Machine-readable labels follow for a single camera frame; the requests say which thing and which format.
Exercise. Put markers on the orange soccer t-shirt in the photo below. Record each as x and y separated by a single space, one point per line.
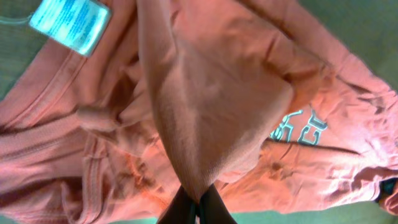
129 100

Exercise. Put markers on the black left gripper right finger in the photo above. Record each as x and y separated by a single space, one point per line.
212 210

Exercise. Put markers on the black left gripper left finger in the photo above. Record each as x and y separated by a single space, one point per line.
182 210

